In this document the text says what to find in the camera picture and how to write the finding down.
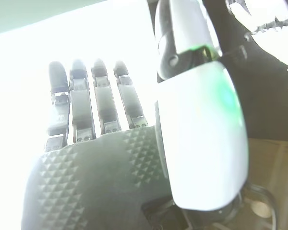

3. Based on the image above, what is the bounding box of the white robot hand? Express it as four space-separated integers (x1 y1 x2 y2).
20 0 250 230

